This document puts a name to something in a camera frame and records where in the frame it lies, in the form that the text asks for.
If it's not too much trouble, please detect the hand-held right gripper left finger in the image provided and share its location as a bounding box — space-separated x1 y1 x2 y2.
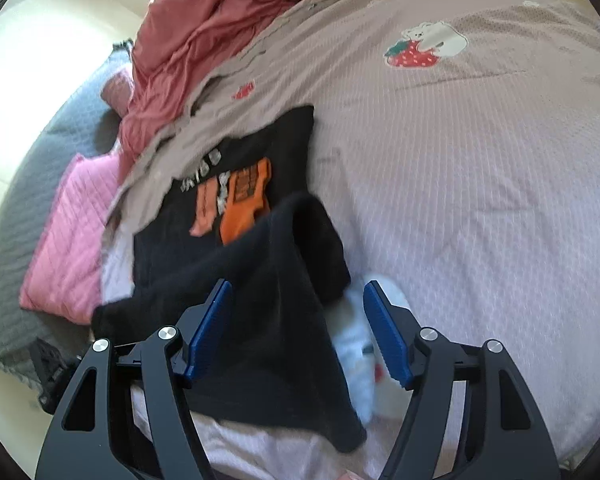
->
35 280 233 480

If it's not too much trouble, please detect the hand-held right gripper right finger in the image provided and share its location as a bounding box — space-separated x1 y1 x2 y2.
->
364 280 563 480

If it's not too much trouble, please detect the black sweater with orange cuffs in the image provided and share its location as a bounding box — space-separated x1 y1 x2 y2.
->
91 105 368 453

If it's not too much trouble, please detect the pink quilted blanket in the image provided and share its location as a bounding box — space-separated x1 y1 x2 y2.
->
19 152 131 326

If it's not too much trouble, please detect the grey quilted mat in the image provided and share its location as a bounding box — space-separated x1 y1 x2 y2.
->
0 40 136 373

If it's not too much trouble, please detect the beige printed bedsheet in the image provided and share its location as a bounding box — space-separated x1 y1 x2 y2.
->
100 0 600 480

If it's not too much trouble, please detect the dusty pink pillow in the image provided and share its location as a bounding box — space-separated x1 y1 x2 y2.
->
101 69 137 117

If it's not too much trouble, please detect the coral red duvet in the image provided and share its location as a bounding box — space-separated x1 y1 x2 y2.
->
117 0 578 176

